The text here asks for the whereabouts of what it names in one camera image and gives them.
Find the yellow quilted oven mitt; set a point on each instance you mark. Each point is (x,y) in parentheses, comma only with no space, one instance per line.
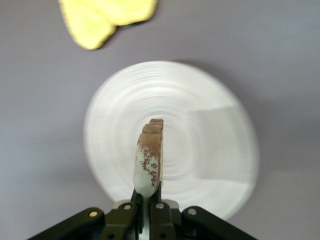
(85,27)
(135,12)

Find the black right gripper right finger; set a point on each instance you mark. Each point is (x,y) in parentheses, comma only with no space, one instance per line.
(162,222)

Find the round wooden plate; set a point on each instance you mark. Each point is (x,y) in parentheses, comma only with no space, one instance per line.
(200,150)

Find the brown toast slice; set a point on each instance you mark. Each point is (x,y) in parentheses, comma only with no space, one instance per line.
(148,155)

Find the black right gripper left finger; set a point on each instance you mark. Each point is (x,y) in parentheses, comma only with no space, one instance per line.
(120,220)

